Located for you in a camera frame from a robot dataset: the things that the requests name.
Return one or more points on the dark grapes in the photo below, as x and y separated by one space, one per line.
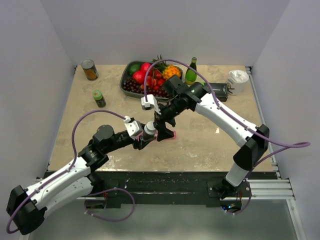
132 89

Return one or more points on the tin can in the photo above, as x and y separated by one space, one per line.
89 69

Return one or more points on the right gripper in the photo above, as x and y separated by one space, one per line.
160 124

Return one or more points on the green-lidded spice jar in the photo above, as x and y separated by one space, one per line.
99 98

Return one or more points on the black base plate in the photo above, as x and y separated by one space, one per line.
159 188

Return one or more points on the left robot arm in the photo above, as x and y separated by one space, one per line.
28 207

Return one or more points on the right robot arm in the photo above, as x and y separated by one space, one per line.
250 138

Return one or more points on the red pomegranate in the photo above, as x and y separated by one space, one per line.
144 68

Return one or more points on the grey fruit tray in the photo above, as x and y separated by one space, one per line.
125 75

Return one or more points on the black and green box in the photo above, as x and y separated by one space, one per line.
220 90

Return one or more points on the pineapple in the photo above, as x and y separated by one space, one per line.
167 70

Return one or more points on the white-capped pill bottle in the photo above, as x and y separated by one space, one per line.
149 131

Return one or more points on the green lime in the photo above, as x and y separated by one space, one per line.
133 68

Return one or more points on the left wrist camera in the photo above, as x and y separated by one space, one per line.
133 127

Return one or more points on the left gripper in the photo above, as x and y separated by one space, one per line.
140 144

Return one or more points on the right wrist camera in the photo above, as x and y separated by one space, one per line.
149 102

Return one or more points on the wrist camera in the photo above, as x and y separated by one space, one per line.
133 127
149 102

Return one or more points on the pink weekly pill organizer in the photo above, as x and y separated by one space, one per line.
140 136

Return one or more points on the red apple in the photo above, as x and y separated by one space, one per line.
139 76

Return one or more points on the green glass bottle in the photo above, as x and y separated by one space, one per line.
190 75

